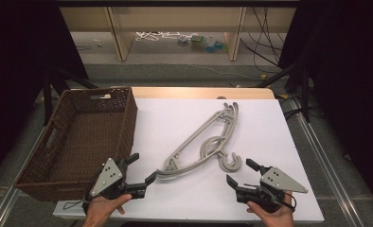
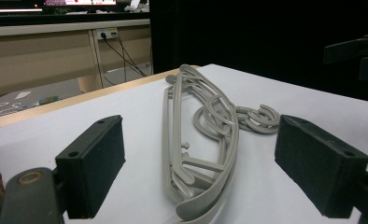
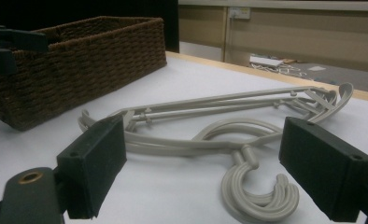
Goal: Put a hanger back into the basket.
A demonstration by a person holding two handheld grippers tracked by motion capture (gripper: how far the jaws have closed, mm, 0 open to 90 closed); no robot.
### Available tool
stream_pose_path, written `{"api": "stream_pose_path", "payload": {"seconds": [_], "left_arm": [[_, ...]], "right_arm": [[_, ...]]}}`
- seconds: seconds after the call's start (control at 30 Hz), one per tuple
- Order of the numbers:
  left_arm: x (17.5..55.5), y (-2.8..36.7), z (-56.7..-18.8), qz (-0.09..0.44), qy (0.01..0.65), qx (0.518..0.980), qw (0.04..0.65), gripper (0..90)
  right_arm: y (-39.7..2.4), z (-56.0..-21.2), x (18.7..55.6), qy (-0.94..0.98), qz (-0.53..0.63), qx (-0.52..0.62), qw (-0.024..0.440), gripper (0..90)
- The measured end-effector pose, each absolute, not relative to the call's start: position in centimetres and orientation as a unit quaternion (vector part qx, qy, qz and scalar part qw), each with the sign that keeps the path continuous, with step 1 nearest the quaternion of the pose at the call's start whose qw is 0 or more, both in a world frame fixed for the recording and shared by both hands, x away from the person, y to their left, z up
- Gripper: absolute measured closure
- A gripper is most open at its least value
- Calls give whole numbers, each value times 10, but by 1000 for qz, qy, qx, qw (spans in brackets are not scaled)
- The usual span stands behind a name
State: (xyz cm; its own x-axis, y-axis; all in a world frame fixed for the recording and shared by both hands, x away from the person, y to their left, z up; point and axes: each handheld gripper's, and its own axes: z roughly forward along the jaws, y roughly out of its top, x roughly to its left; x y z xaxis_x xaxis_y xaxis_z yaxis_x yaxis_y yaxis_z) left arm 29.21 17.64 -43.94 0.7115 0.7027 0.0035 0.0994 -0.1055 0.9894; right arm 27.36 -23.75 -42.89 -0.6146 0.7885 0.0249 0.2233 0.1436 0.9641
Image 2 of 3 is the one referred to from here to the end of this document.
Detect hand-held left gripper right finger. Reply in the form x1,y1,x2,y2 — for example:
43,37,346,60
274,114,368,219

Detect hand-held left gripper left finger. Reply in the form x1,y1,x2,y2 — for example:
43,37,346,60
54,114,126,219

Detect grey plastic clothes hanger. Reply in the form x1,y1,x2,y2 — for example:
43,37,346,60
169,63,281,222
161,74,278,224
164,73,279,224

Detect small green object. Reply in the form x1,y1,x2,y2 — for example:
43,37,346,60
38,95,61,105

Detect small white paper sheet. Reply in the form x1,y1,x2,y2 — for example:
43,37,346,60
14,91,33,100

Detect black curtain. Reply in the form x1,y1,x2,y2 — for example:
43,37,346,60
149,0,368,105

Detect white power outlet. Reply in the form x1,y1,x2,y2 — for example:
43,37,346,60
95,27,119,41

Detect computer monitor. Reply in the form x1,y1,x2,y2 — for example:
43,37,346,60
43,0,118,7

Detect black power cable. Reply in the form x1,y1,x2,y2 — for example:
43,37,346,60
111,31,149,82
100,32,149,78

